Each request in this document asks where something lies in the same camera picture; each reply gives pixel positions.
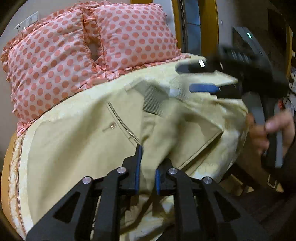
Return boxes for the white wall switch plate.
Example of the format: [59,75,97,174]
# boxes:
[13,11,39,33]

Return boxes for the beige khaki pants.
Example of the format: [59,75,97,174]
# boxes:
[26,77,249,227]

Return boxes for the pink polka dot pillow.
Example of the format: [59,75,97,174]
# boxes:
[1,1,187,135]

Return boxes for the person's right hand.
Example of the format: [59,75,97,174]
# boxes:
[246,109,295,156]

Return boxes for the yellow orange patterned bedsheet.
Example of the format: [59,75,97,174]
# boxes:
[1,62,247,238]

